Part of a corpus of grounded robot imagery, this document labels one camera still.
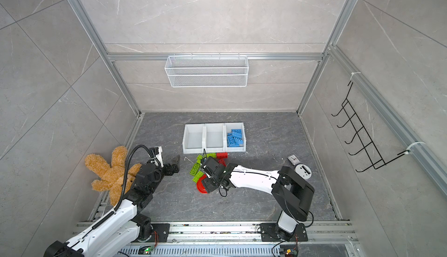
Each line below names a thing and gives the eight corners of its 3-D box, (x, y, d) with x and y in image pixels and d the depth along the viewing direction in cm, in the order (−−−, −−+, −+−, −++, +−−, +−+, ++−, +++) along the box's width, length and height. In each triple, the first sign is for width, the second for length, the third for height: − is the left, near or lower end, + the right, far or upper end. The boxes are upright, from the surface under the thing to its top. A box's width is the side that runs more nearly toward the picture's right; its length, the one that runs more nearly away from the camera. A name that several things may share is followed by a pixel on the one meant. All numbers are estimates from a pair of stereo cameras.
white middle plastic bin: (202, 153, 100) (201, 147, 95) (205, 129, 112) (204, 122, 107) (226, 153, 100) (226, 147, 95) (226, 129, 112) (226, 122, 107)
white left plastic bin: (182, 155, 100) (180, 148, 95) (187, 130, 112) (185, 123, 107) (203, 155, 100) (201, 148, 95) (205, 130, 112) (204, 123, 107)
